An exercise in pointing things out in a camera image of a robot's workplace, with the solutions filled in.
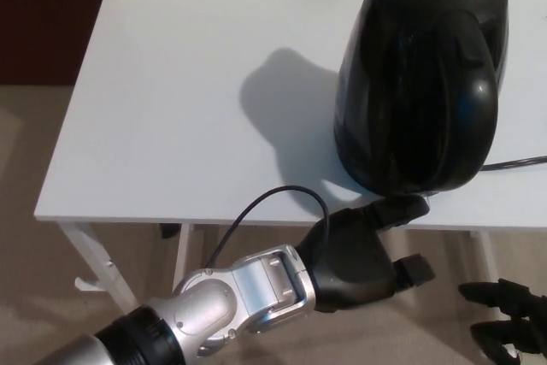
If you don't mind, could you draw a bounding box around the white metal-legged table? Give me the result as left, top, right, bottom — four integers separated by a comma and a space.
32, 0, 547, 332

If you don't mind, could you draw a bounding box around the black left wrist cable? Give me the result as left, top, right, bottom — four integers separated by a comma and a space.
207, 185, 330, 271

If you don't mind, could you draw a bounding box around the dark red cabinet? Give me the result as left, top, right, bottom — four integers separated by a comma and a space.
0, 0, 110, 87

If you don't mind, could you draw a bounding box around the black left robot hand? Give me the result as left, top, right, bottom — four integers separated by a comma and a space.
294, 194, 437, 314

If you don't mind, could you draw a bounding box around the black electric kettle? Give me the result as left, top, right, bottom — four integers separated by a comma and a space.
332, 0, 510, 194

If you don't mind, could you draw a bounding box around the black kettle power cord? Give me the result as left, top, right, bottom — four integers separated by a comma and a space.
480, 155, 547, 172

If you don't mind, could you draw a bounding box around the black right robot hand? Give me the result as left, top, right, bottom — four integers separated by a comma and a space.
457, 278, 547, 365

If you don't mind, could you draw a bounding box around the white table leg hook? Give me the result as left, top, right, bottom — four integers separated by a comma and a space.
74, 277, 104, 294

